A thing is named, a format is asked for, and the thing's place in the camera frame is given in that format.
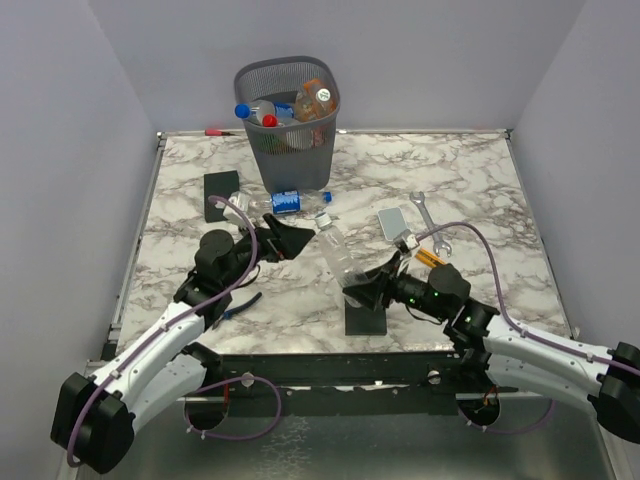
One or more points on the red handled screwdriver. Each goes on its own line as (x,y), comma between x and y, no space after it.
(218,133)

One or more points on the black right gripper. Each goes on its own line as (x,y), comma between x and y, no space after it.
(388,279)

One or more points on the grey mesh waste bin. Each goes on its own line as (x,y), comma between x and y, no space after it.
(279,80)

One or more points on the pepsi bottle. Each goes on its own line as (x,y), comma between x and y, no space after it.
(256,110)
(281,203)

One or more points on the crushed orange plastic bottle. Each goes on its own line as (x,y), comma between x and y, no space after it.
(314,101)

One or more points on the silver wrench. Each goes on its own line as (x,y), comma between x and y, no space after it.
(440,246)

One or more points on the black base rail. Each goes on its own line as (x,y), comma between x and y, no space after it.
(346,384)

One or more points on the blue handled pliers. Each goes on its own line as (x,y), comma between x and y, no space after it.
(228,314)

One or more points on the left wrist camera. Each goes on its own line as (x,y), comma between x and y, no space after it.
(233,217)

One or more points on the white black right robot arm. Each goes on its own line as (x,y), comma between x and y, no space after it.
(600,380)

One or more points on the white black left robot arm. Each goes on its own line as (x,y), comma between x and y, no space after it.
(98,416)

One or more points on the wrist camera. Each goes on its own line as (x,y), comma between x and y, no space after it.
(407,243)
(233,217)

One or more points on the small orange juice bottle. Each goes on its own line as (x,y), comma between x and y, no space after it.
(318,137)

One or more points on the black block far left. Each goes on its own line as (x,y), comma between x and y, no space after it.
(220,184)

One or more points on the red label clear bottle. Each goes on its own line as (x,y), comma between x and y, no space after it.
(291,138)

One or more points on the green plastic bottle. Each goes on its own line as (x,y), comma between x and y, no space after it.
(273,145)

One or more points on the black block near centre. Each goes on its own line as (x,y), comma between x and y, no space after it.
(360,321)

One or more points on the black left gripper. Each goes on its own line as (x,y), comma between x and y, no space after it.
(279,240)

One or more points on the black block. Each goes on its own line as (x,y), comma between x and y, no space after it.
(360,321)
(220,184)

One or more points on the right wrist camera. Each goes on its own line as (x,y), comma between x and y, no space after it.
(407,243)

